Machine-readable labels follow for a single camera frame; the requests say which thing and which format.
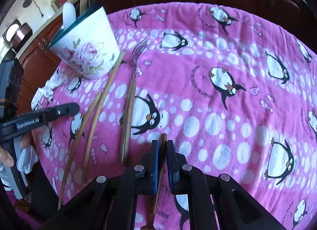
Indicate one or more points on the left hand white glove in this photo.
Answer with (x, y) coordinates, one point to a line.
(23, 158)

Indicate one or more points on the metal spoon wooden handle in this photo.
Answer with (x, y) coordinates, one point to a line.
(161, 158)

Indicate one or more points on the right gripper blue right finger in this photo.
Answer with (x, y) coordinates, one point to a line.
(173, 166)

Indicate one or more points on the white ceramic spoon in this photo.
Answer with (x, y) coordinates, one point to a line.
(68, 15)

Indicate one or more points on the white floral cup teal inside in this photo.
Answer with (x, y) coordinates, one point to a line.
(89, 45)

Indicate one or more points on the crumpled white tissue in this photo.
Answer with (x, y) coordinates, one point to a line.
(47, 91)

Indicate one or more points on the rice cooker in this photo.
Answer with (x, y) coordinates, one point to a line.
(17, 34)

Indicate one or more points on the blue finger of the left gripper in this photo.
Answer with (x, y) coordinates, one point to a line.
(51, 114)

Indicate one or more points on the fork with wooden handle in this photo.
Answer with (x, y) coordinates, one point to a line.
(127, 118)

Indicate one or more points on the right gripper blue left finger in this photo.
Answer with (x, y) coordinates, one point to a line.
(154, 161)

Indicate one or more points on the pink penguin towel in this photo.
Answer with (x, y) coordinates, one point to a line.
(234, 92)

